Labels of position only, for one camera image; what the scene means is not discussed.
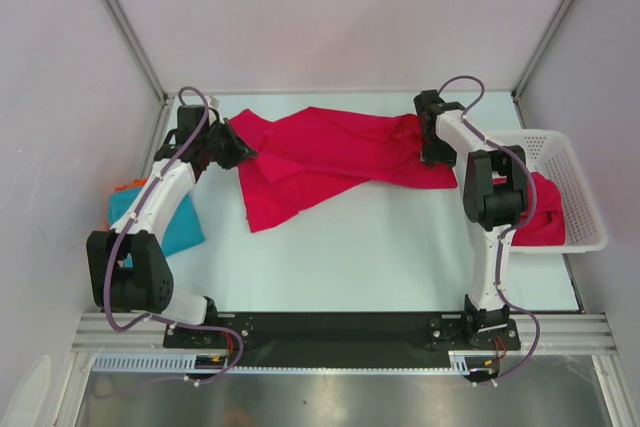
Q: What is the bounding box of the red t shirt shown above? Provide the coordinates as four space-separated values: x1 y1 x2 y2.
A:
513 172 566 247
231 107 458 233

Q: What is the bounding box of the white plastic perforated basket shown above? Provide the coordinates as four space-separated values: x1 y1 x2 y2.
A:
489 129 608 254

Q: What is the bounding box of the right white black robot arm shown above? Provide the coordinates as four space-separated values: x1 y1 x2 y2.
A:
414 90 537 350

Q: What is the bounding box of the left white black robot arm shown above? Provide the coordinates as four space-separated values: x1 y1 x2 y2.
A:
86 104 257 347

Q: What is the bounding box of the folded orange t shirt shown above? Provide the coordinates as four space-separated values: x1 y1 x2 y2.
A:
105 177 147 233

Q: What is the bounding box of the folded teal t shirt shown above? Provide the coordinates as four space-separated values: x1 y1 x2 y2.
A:
107 186 205 257

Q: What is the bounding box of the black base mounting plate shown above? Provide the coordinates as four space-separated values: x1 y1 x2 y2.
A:
163 310 521 369

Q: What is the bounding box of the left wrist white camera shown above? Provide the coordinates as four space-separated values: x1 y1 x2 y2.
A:
208 96 219 109

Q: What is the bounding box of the aluminium frame rail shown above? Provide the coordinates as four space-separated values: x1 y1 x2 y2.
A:
71 313 617 355

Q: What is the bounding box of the white slotted cable duct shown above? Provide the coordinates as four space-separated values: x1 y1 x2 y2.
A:
92 352 497 376

